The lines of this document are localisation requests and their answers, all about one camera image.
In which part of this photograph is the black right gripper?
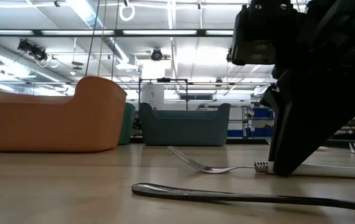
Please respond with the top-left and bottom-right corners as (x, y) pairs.
(272, 0), (355, 78)

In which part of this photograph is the shelf with blue bins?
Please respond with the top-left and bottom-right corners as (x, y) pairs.
(226, 105), (275, 138)

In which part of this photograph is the blue plastic bin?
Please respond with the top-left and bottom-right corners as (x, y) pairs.
(138, 102), (232, 147)

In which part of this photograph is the white cylindrical tank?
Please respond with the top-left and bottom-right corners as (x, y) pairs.
(140, 83), (166, 110)

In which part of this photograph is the round black ceiling device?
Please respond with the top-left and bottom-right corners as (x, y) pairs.
(150, 48), (164, 62)

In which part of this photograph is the green plastic bin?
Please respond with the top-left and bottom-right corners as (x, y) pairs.
(118, 102), (136, 146)

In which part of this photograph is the orange plastic bin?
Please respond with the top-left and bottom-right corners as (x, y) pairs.
(0, 76), (128, 153)

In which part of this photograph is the black table frame rail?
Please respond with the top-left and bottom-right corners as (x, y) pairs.
(225, 138), (355, 149)

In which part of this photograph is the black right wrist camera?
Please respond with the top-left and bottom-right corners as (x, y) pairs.
(230, 0), (305, 67)

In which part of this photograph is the black metal frame stand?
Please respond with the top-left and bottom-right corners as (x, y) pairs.
(138, 77), (189, 111)

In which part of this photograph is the black overhead frame bar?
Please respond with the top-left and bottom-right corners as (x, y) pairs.
(0, 29), (234, 38)

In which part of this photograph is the white cable loop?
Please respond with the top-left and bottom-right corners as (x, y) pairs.
(118, 2), (136, 22)

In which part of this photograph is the yellowish hanging cable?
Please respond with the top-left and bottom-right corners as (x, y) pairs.
(97, 0), (108, 78)

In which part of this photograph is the black hanging cable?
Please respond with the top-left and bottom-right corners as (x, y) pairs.
(85, 0), (101, 78)

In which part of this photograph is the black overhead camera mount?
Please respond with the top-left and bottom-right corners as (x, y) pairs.
(17, 39), (49, 62)

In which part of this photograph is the silver air duct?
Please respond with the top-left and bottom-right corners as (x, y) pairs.
(0, 37), (72, 94)

